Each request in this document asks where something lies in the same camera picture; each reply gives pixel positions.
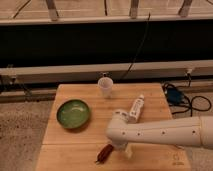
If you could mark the dried red pepper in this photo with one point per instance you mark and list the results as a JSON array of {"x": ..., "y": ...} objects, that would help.
[{"x": 104, "y": 153}]

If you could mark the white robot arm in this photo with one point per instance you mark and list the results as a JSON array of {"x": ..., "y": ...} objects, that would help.
[{"x": 188, "y": 132}]

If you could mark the green ceramic bowl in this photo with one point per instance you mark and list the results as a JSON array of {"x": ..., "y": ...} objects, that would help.
[{"x": 73, "y": 114}]

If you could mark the translucent plastic cup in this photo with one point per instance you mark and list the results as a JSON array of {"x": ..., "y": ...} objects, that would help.
[{"x": 105, "y": 85}]

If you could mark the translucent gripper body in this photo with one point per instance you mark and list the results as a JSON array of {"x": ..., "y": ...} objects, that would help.
[{"x": 128, "y": 151}]

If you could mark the white tube bottle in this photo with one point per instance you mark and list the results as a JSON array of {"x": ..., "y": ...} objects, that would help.
[{"x": 136, "y": 108}]

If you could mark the blue power box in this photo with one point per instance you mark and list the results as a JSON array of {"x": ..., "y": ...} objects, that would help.
[{"x": 174, "y": 96}]

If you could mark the grey metal rail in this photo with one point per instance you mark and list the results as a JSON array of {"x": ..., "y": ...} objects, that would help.
[{"x": 75, "y": 73}]

